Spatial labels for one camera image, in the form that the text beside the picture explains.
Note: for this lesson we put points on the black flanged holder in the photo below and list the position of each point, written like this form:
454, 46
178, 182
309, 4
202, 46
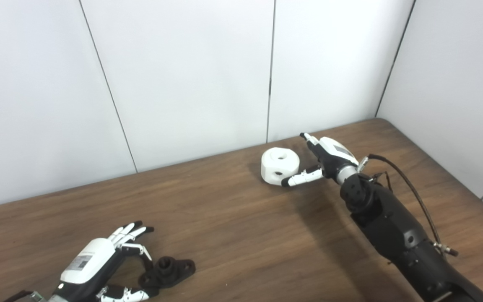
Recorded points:
170, 270

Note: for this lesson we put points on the round white plastic piece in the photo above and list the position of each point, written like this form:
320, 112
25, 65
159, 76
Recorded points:
277, 165

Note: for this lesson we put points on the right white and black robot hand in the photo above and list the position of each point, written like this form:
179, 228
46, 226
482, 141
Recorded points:
336, 153

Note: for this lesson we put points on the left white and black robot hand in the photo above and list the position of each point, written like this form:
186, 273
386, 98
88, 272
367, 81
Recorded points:
86, 262

